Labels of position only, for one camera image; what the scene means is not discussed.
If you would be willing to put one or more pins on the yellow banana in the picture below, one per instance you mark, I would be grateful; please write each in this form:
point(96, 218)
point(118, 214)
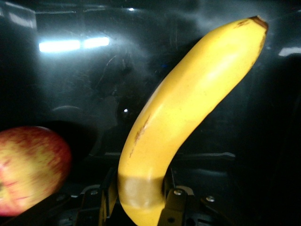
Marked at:
point(188, 106)

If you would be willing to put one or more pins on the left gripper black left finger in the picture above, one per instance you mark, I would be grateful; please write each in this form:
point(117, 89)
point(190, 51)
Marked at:
point(108, 193)

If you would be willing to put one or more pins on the black plastic box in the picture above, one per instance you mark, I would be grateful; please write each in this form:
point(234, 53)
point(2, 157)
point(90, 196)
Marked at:
point(70, 94)

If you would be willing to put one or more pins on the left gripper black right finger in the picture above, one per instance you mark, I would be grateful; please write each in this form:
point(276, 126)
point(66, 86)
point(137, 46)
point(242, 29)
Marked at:
point(175, 207)

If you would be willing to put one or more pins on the red yellow apple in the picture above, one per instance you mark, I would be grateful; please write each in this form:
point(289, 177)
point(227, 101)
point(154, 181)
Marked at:
point(30, 169)

